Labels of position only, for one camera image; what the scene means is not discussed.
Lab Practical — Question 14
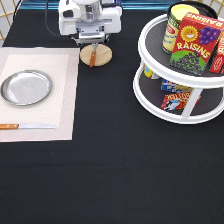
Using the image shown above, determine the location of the white two-tier turntable rack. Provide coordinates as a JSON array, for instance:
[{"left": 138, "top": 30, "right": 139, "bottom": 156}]
[{"left": 133, "top": 14, "right": 224, "bottom": 124}]

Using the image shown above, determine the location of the round silver metal plate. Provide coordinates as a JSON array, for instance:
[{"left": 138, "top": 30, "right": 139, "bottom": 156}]
[{"left": 0, "top": 70, "right": 53, "bottom": 106}]

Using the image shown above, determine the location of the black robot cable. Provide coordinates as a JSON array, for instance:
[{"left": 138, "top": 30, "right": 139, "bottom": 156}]
[{"left": 44, "top": 0, "right": 62, "bottom": 37}]

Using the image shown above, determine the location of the beige woven placemat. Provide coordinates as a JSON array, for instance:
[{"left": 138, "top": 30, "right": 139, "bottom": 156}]
[{"left": 0, "top": 47, "right": 79, "bottom": 142}]

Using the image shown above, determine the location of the yellow and blue box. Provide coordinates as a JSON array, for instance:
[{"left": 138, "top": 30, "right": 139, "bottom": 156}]
[{"left": 144, "top": 67, "right": 159, "bottom": 79}]

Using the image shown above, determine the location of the yellow lidded can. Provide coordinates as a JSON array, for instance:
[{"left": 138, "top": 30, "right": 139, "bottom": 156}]
[{"left": 162, "top": 4, "right": 199, "bottom": 54}]

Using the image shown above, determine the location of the wooden handled knife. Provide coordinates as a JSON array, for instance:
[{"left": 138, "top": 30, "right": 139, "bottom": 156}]
[{"left": 0, "top": 124, "right": 57, "bottom": 130}]

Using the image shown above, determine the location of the round wooden coaster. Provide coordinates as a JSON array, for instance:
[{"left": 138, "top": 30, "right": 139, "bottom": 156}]
[{"left": 80, "top": 45, "right": 112, "bottom": 67}]

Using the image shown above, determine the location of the red box with cow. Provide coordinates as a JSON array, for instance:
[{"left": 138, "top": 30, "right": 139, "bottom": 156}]
[{"left": 161, "top": 92, "right": 191, "bottom": 111}]

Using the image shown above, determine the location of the blue and white box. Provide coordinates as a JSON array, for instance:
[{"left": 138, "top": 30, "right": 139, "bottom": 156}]
[{"left": 161, "top": 79, "right": 192, "bottom": 93}]

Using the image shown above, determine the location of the red raisins box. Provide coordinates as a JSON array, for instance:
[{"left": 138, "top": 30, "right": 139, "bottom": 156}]
[{"left": 170, "top": 13, "right": 224, "bottom": 76}]

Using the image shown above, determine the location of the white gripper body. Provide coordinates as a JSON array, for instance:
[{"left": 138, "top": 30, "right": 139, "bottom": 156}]
[{"left": 58, "top": 0, "right": 122, "bottom": 45}]

